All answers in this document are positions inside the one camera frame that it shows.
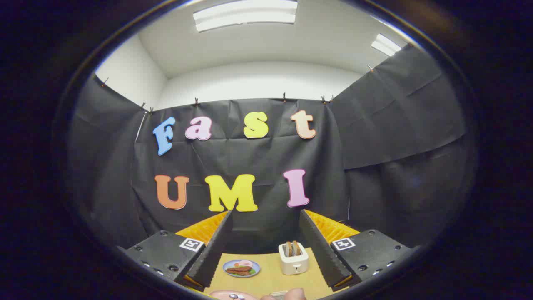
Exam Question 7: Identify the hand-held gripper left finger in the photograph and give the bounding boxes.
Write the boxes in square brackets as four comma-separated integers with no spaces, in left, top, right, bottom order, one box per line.
[118,210,234,292]

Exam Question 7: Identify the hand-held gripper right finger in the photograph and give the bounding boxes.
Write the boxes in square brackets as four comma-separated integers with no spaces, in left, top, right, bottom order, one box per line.
[299,209,413,291]

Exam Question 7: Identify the blue oval plate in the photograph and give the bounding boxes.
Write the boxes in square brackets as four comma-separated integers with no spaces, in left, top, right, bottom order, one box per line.
[222,259,261,278]

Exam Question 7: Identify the cream white toaster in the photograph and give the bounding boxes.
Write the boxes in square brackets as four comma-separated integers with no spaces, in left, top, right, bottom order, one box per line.
[278,240,309,275]

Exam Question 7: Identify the pink round plate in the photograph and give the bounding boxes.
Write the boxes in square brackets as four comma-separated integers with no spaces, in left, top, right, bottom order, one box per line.
[208,290,261,300]

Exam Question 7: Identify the small ceiling light panel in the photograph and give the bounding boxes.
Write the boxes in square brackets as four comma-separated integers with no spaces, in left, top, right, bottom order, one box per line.
[371,33,402,57]

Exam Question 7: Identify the long ceiling light panel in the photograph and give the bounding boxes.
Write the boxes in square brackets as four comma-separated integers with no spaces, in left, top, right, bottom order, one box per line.
[193,0,298,33]

